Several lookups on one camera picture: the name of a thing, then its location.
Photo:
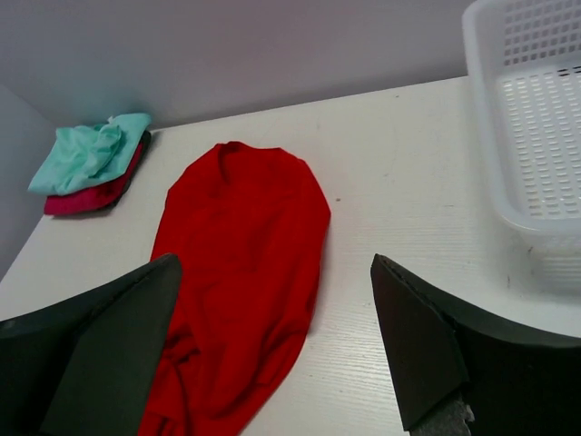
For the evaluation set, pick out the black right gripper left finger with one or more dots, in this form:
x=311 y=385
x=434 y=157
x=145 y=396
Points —
x=85 y=366

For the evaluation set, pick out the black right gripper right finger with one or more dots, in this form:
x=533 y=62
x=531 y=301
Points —
x=460 y=370

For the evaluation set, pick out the red t-shirt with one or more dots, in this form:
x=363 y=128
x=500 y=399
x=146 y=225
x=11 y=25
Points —
x=249 y=227

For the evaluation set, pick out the folded magenta t-shirt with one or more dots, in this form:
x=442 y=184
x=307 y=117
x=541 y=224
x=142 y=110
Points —
x=85 y=201

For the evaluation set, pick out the folded teal t-shirt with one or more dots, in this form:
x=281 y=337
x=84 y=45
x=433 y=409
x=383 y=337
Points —
x=84 y=156

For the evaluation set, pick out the folded dark t-shirt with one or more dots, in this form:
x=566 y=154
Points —
x=123 y=183

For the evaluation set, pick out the white plastic basket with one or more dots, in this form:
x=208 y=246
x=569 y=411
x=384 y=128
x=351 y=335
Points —
x=523 y=61

